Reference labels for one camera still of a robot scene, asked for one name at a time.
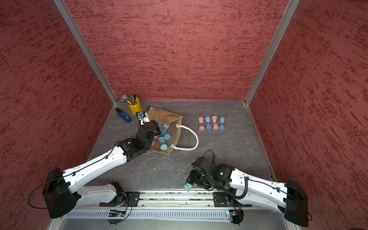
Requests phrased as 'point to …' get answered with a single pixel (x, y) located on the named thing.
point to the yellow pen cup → (136, 108)
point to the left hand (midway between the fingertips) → (154, 124)
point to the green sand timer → (188, 187)
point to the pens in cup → (131, 100)
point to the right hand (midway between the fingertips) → (191, 187)
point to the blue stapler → (122, 115)
